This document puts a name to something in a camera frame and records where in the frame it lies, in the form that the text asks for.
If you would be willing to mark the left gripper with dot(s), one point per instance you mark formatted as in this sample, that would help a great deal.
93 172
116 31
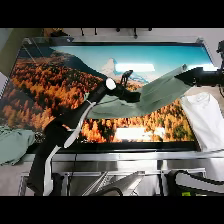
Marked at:
129 96

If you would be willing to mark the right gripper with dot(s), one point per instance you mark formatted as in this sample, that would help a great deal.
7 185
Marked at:
191 77

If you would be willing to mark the grey-green shirt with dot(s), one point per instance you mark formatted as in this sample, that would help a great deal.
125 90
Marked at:
156 95

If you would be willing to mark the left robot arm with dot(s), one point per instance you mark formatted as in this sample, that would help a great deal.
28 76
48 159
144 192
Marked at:
60 131

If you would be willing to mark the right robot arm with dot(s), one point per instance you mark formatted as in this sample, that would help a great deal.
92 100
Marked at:
213 77

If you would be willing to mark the white T-shirt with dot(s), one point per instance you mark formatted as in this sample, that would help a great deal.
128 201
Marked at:
206 120

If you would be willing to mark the grey-green garment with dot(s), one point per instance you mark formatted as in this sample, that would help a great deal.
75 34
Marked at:
15 145

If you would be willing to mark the silver frame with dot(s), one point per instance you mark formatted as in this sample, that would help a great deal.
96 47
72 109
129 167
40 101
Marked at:
133 156

